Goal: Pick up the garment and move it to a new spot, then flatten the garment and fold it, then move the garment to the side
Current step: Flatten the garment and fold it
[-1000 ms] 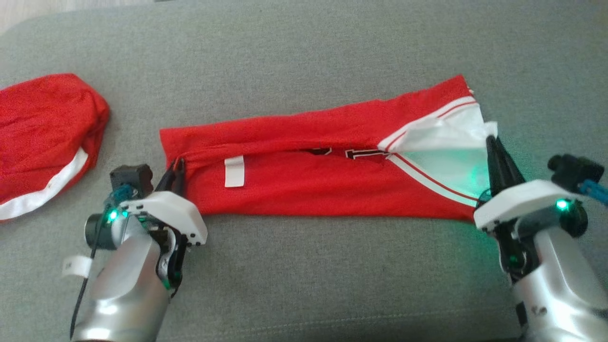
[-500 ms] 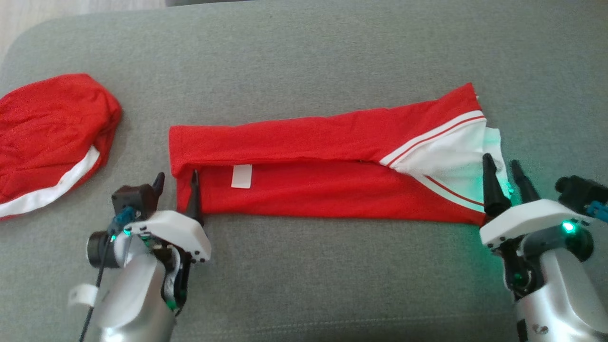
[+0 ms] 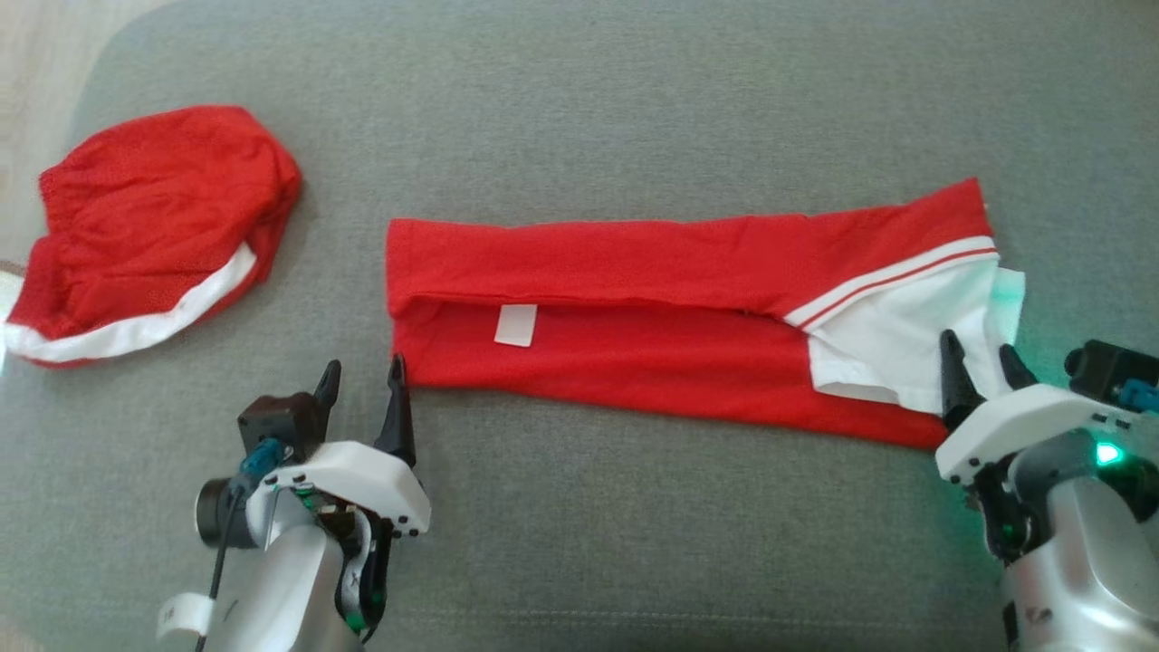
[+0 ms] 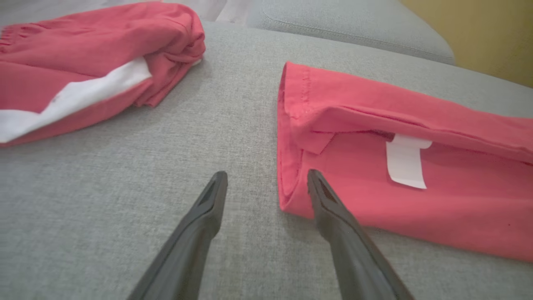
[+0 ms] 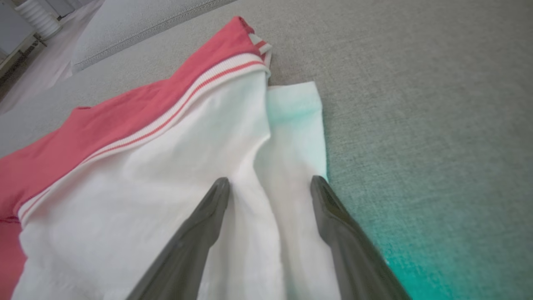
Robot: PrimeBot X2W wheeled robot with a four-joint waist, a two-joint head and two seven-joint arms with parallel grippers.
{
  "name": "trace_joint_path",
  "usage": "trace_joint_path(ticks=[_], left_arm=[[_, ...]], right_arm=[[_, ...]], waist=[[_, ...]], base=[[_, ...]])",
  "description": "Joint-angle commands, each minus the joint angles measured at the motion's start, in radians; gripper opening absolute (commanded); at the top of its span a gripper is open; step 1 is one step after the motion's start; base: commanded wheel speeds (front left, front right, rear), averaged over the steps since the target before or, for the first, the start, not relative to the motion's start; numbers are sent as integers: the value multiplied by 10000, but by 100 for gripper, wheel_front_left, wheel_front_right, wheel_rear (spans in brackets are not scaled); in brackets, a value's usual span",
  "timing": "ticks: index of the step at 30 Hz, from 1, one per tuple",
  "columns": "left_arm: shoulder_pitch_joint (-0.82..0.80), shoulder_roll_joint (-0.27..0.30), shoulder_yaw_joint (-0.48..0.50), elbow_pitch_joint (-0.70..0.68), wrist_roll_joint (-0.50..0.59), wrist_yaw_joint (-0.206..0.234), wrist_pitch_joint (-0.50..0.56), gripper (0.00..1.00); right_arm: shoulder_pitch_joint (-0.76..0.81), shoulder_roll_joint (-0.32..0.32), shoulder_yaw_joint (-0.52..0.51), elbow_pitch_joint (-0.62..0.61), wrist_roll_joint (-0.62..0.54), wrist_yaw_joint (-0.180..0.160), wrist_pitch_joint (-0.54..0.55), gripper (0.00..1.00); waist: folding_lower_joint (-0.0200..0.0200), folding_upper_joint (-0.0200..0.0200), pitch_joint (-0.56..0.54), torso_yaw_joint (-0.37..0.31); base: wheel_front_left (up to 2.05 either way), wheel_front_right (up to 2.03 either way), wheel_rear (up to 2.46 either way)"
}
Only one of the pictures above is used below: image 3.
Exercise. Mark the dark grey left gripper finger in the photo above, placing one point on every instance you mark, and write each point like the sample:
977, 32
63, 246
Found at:
398, 417
328, 394

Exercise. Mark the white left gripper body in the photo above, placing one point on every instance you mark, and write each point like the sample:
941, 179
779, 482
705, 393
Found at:
362, 480

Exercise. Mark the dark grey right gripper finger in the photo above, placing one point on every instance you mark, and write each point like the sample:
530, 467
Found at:
955, 385
1014, 371

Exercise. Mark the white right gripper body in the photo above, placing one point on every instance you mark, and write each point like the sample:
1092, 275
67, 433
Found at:
1023, 421

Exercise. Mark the red shorts with white stripe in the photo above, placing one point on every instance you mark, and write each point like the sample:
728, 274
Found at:
154, 208

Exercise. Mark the red and white shirt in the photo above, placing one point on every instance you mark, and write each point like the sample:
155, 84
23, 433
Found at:
634, 263

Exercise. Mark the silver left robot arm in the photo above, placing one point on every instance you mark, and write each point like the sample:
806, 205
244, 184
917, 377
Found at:
290, 589

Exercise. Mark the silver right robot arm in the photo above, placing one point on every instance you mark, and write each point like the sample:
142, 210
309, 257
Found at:
1087, 561

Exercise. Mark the white floor rug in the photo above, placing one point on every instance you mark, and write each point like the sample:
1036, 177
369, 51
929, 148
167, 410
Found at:
7, 290

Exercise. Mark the grey fabric sofa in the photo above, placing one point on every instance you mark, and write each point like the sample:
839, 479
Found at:
634, 91

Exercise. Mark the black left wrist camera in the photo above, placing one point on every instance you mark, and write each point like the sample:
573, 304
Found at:
276, 421

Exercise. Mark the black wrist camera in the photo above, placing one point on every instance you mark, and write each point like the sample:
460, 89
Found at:
276, 421
1100, 367

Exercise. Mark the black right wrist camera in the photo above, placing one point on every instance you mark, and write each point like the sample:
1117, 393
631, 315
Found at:
1100, 367

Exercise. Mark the blue left camera connector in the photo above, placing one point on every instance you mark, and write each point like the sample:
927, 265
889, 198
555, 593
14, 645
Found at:
261, 457

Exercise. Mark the blue camera connector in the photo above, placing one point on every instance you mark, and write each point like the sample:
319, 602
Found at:
261, 457
1141, 396

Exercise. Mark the blue right camera connector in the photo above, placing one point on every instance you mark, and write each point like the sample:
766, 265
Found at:
1141, 396

